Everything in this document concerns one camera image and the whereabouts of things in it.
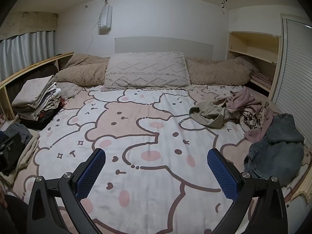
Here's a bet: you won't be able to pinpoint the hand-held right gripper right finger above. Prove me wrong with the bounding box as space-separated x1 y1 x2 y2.
207 148 288 234

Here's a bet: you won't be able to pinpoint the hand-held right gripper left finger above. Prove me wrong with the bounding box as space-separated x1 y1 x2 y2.
26 148 106 234

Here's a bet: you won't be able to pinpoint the blue denim jeans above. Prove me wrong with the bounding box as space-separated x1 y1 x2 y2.
244 113 305 184

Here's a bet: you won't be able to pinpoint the folded clothes pile at left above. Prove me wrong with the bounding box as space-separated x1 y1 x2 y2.
0 132 41 186

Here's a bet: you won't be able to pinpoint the dark folded clothes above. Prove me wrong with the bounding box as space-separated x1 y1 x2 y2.
19 102 64 131

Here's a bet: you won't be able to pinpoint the stack of folded light clothes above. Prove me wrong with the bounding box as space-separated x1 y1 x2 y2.
11 75 64 121

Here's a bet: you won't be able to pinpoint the grey folded cloth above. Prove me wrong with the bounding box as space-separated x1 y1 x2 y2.
1 122 33 144

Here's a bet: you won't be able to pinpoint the olive beige garment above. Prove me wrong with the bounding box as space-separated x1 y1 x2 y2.
189 97 240 128

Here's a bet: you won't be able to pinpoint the black and white printed garment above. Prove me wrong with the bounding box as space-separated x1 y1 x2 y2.
239 102 270 133

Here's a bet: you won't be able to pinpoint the person's dark clothing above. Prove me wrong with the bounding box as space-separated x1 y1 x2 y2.
0 194 28 234

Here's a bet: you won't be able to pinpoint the printed bear blanket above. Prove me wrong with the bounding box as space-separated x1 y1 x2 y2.
10 84 312 234

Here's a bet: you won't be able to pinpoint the pink garment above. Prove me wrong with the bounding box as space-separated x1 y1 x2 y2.
227 88 275 143

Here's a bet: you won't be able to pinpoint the small textured beige cushion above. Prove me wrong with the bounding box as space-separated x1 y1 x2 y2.
57 82 84 101

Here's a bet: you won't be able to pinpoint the grey curtain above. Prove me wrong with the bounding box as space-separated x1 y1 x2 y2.
0 30 56 83

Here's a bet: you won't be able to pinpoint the tan pillow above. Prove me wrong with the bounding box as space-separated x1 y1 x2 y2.
54 53 251 87

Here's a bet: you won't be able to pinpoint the folded pink sheets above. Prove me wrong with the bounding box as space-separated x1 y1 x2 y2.
249 68 273 86

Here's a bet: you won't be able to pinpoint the beige textured pillow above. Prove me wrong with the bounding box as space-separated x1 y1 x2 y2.
100 52 192 92

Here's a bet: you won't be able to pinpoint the beige printed curtain valance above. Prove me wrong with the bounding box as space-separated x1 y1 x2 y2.
0 11 59 41

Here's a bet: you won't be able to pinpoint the white slatted shutter door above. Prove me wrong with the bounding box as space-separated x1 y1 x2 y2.
270 13 312 133

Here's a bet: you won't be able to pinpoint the white headboard panel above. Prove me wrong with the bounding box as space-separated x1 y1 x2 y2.
114 37 214 60

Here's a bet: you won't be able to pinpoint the wooden bedside rail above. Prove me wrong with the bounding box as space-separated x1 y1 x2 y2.
0 52 74 121

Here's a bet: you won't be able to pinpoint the wooden wall shelf niche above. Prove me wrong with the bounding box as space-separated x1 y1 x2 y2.
226 31 281 93

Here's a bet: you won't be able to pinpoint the thin wall cable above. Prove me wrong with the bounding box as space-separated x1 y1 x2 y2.
85 0 109 54

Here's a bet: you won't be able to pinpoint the white wall-mounted device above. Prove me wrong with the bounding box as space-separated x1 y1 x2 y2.
98 2 113 35

